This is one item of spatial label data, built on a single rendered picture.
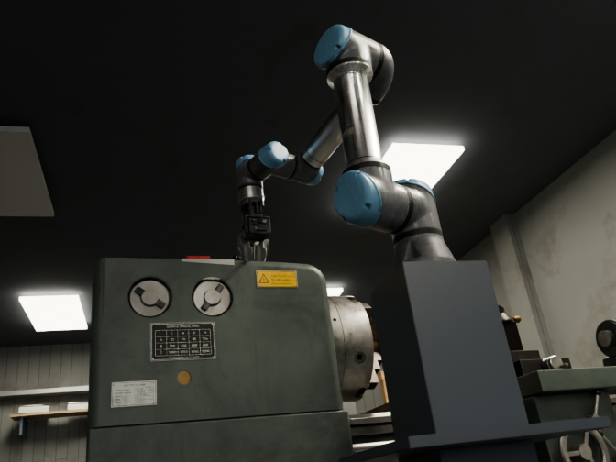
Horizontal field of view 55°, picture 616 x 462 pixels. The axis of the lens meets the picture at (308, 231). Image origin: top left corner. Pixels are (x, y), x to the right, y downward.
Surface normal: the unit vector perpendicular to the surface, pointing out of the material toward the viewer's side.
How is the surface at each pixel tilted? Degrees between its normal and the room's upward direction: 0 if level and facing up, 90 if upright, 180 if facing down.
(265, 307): 90
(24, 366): 90
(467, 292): 90
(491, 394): 90
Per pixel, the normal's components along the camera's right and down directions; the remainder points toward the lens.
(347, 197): -0.77, -0.05
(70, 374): 0.24, -0.43
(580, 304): -0.96, 0.00
